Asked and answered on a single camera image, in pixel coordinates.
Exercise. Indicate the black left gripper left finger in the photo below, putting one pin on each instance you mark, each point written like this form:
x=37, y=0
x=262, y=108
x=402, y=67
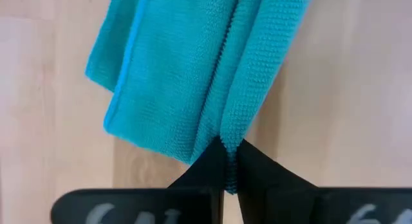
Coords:
x=145, y=208

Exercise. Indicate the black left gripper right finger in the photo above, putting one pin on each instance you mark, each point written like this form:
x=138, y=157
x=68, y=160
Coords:
x=322, y=208

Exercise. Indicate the teal microfiber towel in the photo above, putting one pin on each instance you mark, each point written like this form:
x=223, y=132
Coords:
x=193, y=72

